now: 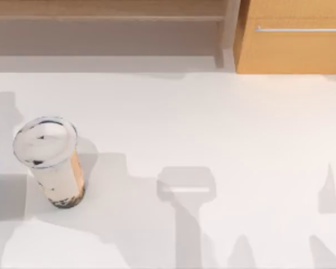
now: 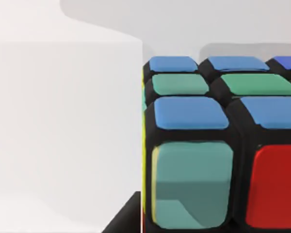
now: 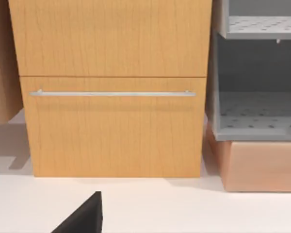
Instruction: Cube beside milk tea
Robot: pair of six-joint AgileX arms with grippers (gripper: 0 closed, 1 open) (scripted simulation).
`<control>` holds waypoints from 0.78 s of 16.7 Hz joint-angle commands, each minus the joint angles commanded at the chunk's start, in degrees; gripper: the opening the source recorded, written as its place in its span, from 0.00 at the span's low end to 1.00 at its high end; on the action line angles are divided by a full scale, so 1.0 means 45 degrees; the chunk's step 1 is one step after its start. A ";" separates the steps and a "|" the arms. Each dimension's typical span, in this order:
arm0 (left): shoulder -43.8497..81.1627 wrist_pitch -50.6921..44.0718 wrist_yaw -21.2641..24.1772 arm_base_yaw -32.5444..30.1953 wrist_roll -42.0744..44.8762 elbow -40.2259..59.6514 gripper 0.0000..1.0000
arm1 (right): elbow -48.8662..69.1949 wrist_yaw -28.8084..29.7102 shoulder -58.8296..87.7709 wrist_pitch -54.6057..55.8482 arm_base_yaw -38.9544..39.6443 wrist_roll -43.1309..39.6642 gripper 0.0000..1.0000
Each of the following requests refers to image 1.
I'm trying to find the long metal handle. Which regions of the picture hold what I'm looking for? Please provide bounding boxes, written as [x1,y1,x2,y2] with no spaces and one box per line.
[254,25,336,33]

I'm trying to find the wooden cupboard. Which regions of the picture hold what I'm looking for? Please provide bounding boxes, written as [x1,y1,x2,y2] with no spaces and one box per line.
[232,0,336,75]

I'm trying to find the open wooden shelf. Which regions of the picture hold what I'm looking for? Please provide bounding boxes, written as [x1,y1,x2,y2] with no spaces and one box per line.
[0,0,241,69]

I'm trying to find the bubble tea cup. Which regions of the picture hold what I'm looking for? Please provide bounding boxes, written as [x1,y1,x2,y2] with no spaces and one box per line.
[12,116,87,210]

